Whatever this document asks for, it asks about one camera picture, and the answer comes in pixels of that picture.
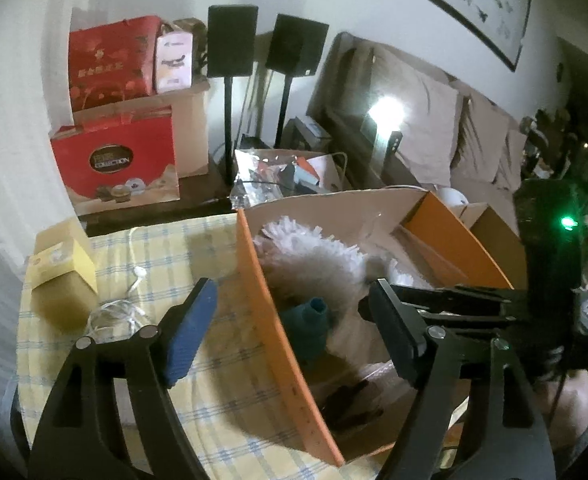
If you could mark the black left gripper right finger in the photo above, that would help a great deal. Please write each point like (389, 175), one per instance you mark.
(504, 435)

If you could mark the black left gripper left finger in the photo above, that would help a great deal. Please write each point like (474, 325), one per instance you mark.
(80, 436)

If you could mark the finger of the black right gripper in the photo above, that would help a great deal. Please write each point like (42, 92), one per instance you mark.
(465, 301)

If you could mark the white feather shuttlecock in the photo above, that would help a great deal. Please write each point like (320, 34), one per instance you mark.
(115, 320)

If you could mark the blue silicone funnel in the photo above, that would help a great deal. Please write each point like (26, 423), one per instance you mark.
(307, 328)

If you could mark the yellow sponge with paper sleeve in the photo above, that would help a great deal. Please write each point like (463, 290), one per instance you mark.
(61, 276)

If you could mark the orange cardboard box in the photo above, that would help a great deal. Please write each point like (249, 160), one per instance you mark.
(343, 414)

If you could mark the white fluffy duster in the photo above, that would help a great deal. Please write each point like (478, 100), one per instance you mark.
(302, 262)

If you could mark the yellow plaid tablecloth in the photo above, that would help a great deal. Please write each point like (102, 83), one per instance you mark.
(190, 396)

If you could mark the beige sofa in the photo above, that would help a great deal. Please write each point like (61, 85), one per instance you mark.
(453, 135)

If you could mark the bright lamp device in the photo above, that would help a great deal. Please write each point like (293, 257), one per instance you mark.
(387, 114)

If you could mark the red Ferrero Collection bag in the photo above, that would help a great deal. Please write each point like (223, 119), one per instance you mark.
(117, 162)

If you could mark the white pink small box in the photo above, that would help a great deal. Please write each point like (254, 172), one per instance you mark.
(173, 62)

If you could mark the red gift box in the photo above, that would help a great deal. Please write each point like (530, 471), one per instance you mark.
(112, 63)

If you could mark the brown box with handle hole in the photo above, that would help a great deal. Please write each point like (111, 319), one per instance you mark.
(501, 242)

